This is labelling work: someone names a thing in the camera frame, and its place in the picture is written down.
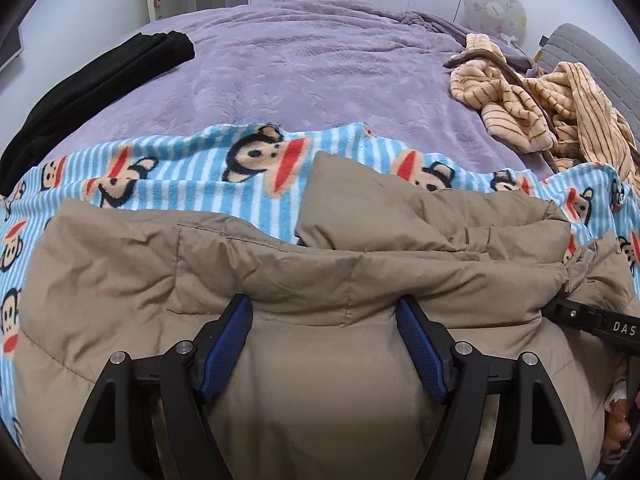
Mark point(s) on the grey quilted headboard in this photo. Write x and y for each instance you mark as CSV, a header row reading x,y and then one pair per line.
x,y
590,45

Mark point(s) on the black folded cloth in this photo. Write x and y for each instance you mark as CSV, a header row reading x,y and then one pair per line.
x,y
100,80

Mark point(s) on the beige striped fleece clothes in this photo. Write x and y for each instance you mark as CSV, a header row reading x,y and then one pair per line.
x,y
515,95

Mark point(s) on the wall-mounted television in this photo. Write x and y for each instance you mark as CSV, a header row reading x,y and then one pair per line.
x,y
10,50

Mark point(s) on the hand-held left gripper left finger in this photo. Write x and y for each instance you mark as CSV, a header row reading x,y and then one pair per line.
x,y
227,345

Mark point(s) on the purple bedspread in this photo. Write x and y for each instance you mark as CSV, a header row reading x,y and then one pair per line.
x,y
325,70

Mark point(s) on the person's right hand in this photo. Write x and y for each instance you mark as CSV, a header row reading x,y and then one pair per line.
x,y
617,417

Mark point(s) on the standing fan with printed cover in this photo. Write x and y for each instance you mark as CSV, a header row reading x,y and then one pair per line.
x,y
492,10

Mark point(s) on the khaki puffer jacket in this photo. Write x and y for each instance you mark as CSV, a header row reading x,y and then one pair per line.
x,y
325,270

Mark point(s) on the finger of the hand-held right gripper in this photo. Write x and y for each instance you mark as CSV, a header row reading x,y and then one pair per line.
x,y
567,312

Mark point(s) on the blue striped monkey print blanket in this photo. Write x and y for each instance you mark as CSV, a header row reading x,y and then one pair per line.
x,y
200,180

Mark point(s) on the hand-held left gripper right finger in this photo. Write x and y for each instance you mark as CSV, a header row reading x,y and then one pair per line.
x,y
422,345

